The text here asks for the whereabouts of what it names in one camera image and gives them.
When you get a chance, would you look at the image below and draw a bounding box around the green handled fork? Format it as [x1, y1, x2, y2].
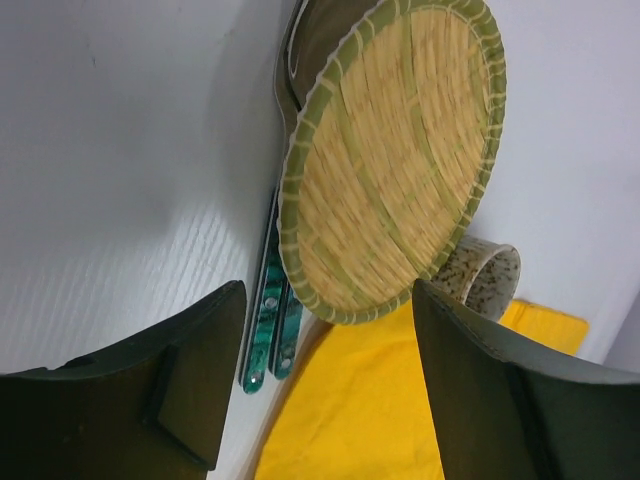
[269, 284, 303, 380]

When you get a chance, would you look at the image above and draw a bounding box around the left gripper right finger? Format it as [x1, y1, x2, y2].
[412, 280, 639, 479]

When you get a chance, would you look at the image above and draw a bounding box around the speckled ceramic cup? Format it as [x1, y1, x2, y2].
[431, 235, 521, 322]

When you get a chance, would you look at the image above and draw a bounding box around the green handled spoon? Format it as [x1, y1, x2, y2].
[238, 0, 381, 397]

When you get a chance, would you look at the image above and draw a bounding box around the round woven bamboo plate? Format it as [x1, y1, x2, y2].
[275, 1, 507, 324]

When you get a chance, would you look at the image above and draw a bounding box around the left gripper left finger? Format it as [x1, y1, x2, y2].
[1, 280, 247, 479]

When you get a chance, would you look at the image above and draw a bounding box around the yellow cartoon print cloth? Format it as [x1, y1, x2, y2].
[253, 297, 591, 480]

